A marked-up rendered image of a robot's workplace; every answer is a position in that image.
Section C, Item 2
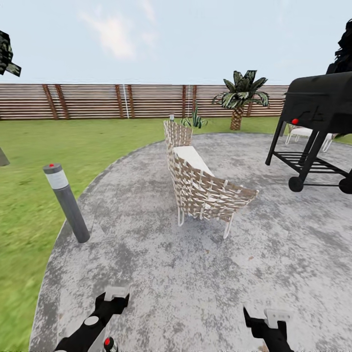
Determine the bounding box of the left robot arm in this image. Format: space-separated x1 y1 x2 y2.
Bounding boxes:
54 286 130 352

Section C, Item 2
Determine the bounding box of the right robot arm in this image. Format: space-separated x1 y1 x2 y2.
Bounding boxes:
242 307 294 352

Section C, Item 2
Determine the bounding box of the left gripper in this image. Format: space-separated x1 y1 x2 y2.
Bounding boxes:
95 294 130 318

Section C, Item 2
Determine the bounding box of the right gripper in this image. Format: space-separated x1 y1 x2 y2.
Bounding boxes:
242 307 287 350

